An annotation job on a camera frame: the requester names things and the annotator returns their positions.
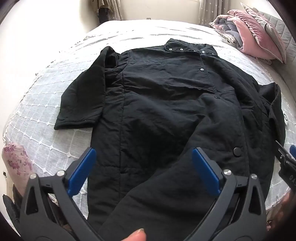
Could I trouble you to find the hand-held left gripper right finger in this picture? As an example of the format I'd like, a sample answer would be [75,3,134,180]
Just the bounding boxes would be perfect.
[185,147,267,241]

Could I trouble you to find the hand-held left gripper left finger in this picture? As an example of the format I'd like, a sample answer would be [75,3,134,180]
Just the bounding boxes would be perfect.
[19,147,105,241]

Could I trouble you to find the black padded coat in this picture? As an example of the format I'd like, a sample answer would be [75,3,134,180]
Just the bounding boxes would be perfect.
[54,38,286,241]

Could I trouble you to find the hanging brown clothes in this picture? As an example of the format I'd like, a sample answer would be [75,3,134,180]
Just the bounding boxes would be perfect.
[95,0,112,24]

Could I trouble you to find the person's left hand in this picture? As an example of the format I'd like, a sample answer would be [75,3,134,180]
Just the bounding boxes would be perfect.
[121,228,147,241]

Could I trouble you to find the pink floral cloth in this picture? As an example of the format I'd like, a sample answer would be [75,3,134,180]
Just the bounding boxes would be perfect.
[2,142,35,196]

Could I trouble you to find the bed with grey checked bedspread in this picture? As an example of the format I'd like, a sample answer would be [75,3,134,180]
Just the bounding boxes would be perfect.
[2,20,296,210]

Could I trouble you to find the pink velvet pillow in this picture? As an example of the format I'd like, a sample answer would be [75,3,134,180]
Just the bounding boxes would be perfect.
[228,9,284,63]

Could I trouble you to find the grey padded headboard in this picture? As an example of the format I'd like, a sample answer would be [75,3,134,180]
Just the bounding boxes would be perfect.
[254,7,296,78]

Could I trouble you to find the grey velvet pillow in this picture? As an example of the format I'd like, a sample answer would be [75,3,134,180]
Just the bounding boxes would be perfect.
[240,2,287,63]

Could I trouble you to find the folded grey floral quilt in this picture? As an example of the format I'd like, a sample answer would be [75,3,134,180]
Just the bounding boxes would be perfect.
[209,14,272,65]

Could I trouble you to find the beige curtain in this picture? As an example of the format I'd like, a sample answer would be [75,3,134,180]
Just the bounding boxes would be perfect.
[108,0,127,24]
[198,0,230,26]

